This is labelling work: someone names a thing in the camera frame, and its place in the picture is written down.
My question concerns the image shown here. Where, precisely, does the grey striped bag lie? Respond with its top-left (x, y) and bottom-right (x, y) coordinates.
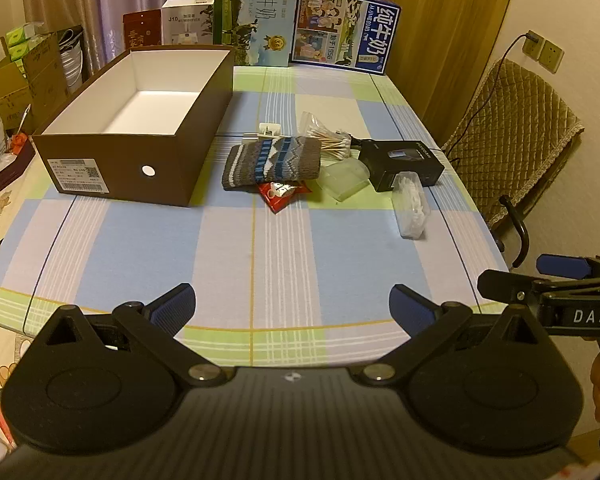
top-left (57, 25), bottom-right (88, 93)

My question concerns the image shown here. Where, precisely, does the wall socket with plug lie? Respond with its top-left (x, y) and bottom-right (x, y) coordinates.
top-left (522, 30), bottom-right (546, 58)

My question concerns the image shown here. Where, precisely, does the green milk carton box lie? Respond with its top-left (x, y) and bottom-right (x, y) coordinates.
top-left (213, 0), bottom-right (300, 67)

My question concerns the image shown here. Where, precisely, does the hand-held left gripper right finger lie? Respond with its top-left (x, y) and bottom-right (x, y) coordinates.
top-left (352, 284), bottom-right (556, 388)

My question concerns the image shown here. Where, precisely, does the maroon tray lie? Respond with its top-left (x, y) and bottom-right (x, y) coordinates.
top-left (0, 135), bottom-right (36, 196)

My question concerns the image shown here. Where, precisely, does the red snack packet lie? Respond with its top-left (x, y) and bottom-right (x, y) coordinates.
top-left (256, 181), bottom-right (312, 214)

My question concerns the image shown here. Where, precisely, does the black shaver box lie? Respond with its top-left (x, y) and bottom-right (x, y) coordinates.
top-left (357, 139), bottom-right (446, 193)

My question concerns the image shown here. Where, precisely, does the black curved handle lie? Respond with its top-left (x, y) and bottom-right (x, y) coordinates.
top-left (499, 195), bottom-right (531, 268)

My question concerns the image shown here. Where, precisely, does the blue milk carton box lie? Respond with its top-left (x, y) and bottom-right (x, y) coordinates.
top-left (289, 0), bottom-right (402, 77)

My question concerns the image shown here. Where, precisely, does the red gift box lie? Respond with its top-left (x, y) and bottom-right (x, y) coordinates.
top-left (123, 9), bottom-right (163, 51)

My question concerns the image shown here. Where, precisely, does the clear box of floss picks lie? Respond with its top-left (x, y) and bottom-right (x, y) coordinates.
top-left (391, 171), bottom-right (432, 241)

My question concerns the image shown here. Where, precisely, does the bag of cotton swabs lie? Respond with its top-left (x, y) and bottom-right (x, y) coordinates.
top-left (298, 111), bottom-right (353, 162)

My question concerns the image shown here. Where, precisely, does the yellowish cardboard box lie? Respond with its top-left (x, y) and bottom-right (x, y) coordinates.
top-left (0, 62), bottom-right (31, 133)

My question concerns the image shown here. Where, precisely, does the wooden door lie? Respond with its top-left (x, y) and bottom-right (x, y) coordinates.
top-left (380, 0), bottom-right (521, 136)

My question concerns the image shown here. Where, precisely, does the chair with quilted cover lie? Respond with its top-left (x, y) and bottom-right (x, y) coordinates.
top-left (440, 58), bottom-right (585, 233)

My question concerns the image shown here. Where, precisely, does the white humidifier box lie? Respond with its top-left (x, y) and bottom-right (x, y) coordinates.
top-left (161, 0), bottom-right (216, 46)

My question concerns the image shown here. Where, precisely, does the green tissue pack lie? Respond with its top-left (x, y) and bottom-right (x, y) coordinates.
top-left (5, 24), bottom-right (45, 44)
top-left (7, 40), bottom-right (37, 61)

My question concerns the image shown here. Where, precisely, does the grey patterned knitted pouch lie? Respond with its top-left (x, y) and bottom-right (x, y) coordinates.
top-left (222, 136), bottom-right (323, 192)

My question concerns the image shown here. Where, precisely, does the beige embroidered cloth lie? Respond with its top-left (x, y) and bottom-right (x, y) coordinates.
top-left (0, 155), bottom-right (48, 281)

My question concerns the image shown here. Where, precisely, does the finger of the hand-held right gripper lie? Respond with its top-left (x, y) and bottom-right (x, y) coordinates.
top-left (477, 269), bottom-right (600, 307)
top-left (536, 254), bottom-right (600, 281)

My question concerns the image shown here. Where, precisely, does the large brown cardboard box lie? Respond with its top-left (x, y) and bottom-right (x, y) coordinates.
top-left (22, 32), bottom-right (83, 121)

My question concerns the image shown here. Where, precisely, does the checkered tablecloth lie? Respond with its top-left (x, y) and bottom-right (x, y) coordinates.
top-left (0, 66), bottom-right (511, 368)

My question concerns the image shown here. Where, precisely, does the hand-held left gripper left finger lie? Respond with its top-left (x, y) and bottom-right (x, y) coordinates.
top-left (32, 282), bottom-right (236, 387)

